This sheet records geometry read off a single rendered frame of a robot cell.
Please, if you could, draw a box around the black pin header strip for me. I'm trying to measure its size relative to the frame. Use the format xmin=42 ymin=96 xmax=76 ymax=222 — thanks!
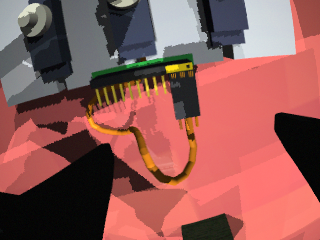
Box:
xmin=89 ymin=53 xmax=193 ymax=89

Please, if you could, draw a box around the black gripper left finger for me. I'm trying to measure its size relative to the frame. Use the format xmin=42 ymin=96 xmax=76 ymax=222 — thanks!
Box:
xmin=0 ymin=143 xmax=115 ymax=240

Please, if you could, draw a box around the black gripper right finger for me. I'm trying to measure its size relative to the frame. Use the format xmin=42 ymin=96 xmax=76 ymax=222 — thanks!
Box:
xmin=273 ymin=112 xmax=320 ymax=201

